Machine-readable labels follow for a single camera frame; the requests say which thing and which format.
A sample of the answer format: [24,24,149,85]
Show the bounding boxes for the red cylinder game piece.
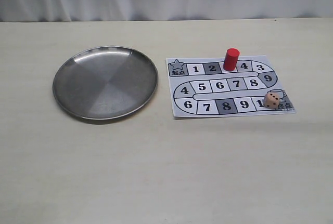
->
[223,48,240,71]

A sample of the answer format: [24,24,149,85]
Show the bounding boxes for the paper number game board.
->
[166,56,296,118]

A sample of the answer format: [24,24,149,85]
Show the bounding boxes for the round steel plate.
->
[52,46,158,122]

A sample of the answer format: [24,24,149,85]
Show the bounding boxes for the beige wooden die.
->
[263,91,280,109]

